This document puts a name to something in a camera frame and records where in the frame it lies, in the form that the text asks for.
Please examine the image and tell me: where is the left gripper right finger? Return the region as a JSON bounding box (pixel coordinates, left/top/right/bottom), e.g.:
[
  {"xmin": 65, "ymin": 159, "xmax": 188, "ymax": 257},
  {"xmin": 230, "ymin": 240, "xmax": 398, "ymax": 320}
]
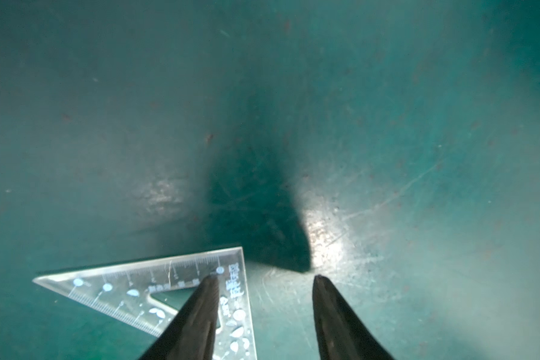
[{"xmin": 312, "ymin": 275, "xmax": 394, "ymax": 360}]

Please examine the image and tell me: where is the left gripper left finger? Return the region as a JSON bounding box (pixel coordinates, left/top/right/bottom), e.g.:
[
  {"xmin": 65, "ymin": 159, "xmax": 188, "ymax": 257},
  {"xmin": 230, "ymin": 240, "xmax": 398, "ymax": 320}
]
[{"xmin": 140, "ymin": 274, "xmax": 220, "ymax": 360}]

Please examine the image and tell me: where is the clear small triangle ruler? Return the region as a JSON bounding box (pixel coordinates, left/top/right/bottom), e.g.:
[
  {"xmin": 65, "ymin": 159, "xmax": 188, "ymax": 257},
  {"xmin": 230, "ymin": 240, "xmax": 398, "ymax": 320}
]
[{"xmin": 33, "ymin": 247, "xmax": 257, "ymax": 359}]

